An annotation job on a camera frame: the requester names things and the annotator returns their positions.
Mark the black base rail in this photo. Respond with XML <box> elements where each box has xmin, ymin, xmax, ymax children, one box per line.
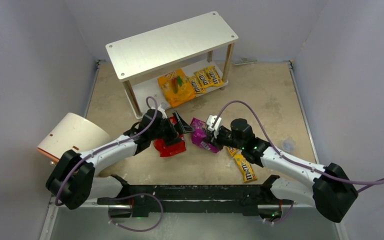
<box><xmin>97</xmin><ymin>176</ymin><xmax>292</xmax><ymax>217</ymax></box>

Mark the white cylinder container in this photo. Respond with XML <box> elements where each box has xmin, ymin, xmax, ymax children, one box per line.
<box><xmin>36</xmin><ymin>112</ymin><xmax>111</xmax><ymax>164</ymax></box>

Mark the yellow m&m's bag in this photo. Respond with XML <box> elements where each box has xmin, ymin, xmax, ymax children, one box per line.
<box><xmin>233</xmin><ymin>154</ymin><xmax>258</xmax><ymax>183</ymax></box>
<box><xmin>227</xmin><ymin>147</ymin><xmax>240</xmax><ymax>157</ymax></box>
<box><xmin>204</xmin><ymin>66</ymin><xmax>224</xmax><ymax>87</ymax></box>
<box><xmin>194</xmin><ymin>69</ymin><xmax>214</xmax><ymax>89</ymax></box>
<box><xmin>188</xmin><ymin>76</ymin><xmax>207</xmax><ymax>95</ymax></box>

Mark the purple grape gummy bag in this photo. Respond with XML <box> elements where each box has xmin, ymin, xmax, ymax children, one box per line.
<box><xmin>190</xmin><ymin>117</ymin><xmax>221</xmax><ymax>154</ymax></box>

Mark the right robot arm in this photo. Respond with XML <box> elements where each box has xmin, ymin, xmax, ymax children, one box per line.
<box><xmin>206</xmin><ymin>115</ymin><xmax>359</xmax><ymax>223</ymax></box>

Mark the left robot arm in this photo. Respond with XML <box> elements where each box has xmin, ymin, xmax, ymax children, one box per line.
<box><xmin>45</xmin><ymin>108</ymin><xmax>195</xmax><ymax>210</ymax></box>

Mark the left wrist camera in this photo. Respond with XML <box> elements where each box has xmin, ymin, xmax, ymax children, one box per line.
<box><xmin>154</xmin><ymin>102</ymin><xmax>168</xmax><ymax>119</ymax></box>

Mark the clear plastic cup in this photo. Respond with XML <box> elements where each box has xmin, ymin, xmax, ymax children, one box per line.
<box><xmin>282</xmin><ymin>138</ymin><xmax>296</xmax><ymax>154</ymax></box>

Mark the red assorted gummy bag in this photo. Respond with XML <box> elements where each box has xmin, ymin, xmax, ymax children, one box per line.
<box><xmin>153</xmin><ymin>134</ymin><xmax>187</xmax><ymax>158</ymax></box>

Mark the orange mango gummy bag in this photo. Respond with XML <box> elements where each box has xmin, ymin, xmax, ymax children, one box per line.
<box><xmin>157</xmin><ymin>68</ymin><xmax>197</xmax><ymax>108</ymax></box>

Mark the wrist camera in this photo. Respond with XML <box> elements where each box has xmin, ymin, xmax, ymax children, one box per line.
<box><xmin>206</xmin><ymin>115</ymin><xmax>222</xmax><ymax>138</ymax></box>
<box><xmin>154</xmin><ymin>102</ymin><xmax>168</xmax><ymax>119</ymax></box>

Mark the white two-tier shelf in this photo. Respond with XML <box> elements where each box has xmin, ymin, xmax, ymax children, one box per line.
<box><xmin>105</xmin><ymin>11</ymin><xmax>239</xmax><ymax>119</ymax></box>

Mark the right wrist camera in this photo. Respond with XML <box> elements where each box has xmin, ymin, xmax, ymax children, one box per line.
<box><xmin>206</xmin><ymin>115</ymin><xmax>222</xmax><ymax>138</ymax></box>

